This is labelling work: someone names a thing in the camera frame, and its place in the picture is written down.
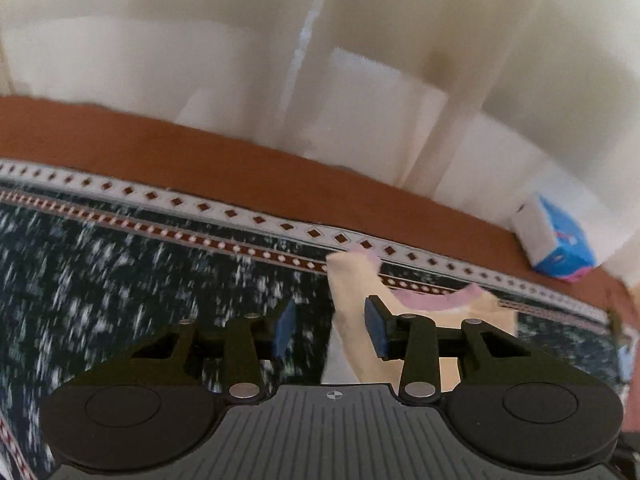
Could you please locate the dark patterned blanket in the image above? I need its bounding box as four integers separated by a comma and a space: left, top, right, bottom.
1, 158, 631, 479

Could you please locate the blue white tissue pack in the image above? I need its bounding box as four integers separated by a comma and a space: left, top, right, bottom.
511, 194, 597, 283

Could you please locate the yellow white pink-trimmed garment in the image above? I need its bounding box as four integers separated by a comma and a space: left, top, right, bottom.
321, 249, 518, 388

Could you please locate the cream white curtain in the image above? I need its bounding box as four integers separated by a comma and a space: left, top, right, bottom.
1, 0, 639, 284

